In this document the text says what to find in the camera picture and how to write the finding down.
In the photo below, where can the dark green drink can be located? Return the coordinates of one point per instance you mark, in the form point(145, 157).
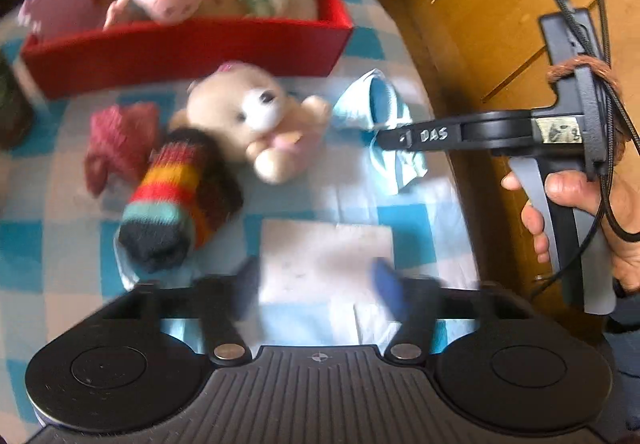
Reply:
point(12, 104)

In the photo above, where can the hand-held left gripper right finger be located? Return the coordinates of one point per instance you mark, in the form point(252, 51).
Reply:
point(391, 289)

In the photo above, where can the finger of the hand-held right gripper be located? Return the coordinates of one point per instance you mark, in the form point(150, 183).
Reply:
point(430, 135)

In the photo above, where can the lilac fuzzy cloth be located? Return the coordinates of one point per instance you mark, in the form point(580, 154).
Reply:
point(60, 4)

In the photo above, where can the beige teddy bear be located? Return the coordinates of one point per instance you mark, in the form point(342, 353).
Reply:
point(240, 109)

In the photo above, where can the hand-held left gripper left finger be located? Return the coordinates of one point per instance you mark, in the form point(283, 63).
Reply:
point(247, 285)

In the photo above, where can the red cardboard box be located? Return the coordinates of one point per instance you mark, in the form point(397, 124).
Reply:
point(200, 54)

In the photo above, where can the blue checkered tablecloth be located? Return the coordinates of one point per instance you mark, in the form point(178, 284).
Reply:
point(325, 254)

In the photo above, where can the person's right hand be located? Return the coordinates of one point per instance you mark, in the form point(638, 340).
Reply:
point(622, 224)

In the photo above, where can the light blue cloth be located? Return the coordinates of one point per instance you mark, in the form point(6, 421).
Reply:
point(355, 104)

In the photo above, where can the red knitted cloth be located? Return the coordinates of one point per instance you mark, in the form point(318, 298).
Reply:
point(117, 149)

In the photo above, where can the striped knitted sock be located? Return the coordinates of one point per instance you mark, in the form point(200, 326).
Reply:
point(170, 189)

